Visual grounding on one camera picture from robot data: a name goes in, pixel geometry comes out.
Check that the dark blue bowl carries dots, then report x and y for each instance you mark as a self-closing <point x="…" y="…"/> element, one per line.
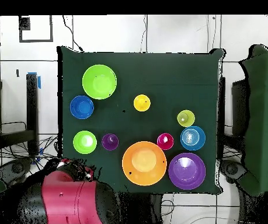
<point x="81" y="107"/>

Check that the large purple bowl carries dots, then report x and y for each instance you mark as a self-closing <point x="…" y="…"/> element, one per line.
<point x="187" y="171"/>

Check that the black post with blue tape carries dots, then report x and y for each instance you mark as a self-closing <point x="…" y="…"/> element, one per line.
<point x="32" y="112"/>

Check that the red cup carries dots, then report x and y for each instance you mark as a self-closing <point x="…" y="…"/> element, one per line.
<point x="165" y="141"/>

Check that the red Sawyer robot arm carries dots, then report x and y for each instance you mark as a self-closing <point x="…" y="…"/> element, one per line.
<point x="66" y="200"/>

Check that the dark green table cloth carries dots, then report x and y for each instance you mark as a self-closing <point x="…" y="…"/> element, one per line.
<point x="147" y="77"/>

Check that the small green bowl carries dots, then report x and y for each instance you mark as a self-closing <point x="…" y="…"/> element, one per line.
<point x="85" y="142"/>

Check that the purple cup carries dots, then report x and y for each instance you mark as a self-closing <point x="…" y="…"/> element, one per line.
<point x="110" y="141"/>

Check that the light blue bowl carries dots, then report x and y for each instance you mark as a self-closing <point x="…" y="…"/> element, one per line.
<point x="192" y="138"/>

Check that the translucent yellow-green cup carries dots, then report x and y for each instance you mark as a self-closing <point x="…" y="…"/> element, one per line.
<point x="185" y="118"/>

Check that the grey wheeled base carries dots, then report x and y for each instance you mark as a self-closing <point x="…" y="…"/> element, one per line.
<point x="233" y="169"/>

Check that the black wheeled base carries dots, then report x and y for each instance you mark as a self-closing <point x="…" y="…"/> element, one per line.
<point x="14" y="168"/>

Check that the large green bowl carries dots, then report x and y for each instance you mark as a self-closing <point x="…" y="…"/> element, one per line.
<point x="99" y="81"/>

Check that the large orange bowl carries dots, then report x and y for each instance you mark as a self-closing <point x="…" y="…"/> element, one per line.
<point x="144" y="163"/>

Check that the yellow cup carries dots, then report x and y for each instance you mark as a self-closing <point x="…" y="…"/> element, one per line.
<point x="142" y="103"/>

